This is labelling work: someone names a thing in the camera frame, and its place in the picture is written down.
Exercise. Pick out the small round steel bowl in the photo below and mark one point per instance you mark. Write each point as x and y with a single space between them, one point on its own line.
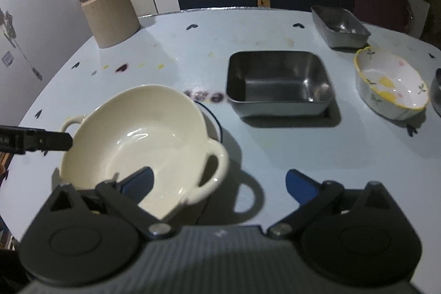
437 94

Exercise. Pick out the floral bowl yellow rim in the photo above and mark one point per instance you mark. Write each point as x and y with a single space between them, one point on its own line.
389 84

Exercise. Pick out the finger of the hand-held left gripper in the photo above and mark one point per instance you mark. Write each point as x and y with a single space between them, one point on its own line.
41 141

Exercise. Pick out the white floral plate blue rim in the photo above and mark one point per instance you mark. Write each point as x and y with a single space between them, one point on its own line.
213 123

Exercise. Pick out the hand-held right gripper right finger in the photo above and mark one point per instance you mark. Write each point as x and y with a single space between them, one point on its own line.
303 185

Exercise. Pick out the steel rectangular tray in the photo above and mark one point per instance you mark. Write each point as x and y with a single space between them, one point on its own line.
341 25
279 84

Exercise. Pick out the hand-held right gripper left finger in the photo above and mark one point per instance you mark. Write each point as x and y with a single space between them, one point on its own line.
139 182

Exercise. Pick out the beige jug with steel lid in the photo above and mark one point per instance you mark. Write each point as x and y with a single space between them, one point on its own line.
110 11

